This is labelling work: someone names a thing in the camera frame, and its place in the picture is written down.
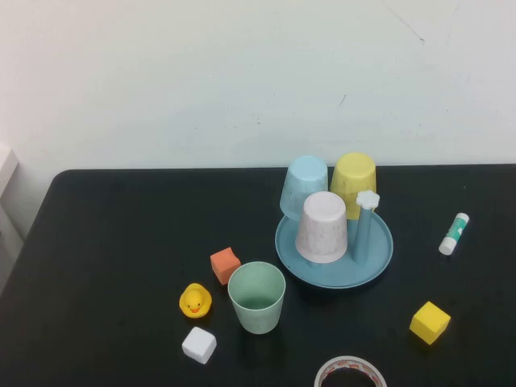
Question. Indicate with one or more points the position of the yellow plastic cup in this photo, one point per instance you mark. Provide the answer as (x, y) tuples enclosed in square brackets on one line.
[(352, 173)]

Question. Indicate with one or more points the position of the pale pink plastic cup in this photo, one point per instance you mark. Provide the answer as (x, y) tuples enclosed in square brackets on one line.
[(320, 230)]

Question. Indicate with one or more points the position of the white foam cube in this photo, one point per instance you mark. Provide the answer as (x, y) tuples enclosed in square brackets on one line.
[(198, 344)]

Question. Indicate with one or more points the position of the white and green glue stick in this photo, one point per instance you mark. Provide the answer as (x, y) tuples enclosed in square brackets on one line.
[(453, 234)]

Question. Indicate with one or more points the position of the clear tape roll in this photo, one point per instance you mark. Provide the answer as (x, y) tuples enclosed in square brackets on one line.
[(322, 373)]

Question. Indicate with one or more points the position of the pale green plastic cup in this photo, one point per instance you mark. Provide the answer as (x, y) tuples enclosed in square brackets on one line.
[(258, 318)]

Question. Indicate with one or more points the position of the orange foam cube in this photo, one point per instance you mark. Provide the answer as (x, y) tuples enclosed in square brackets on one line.
[(225, 264)]

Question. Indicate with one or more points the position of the blue cup stand with posts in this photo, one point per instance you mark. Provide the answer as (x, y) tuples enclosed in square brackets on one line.
[(342, 276)]

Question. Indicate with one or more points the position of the light blue plastic cup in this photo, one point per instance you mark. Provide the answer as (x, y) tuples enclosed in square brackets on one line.
[(302, 177)]

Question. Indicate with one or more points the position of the yellow foam cube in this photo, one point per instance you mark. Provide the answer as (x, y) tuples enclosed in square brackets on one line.
[(429, 322)]

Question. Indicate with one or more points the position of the yellow rubber duck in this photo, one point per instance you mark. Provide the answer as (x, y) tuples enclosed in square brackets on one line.
[(195, 300)]

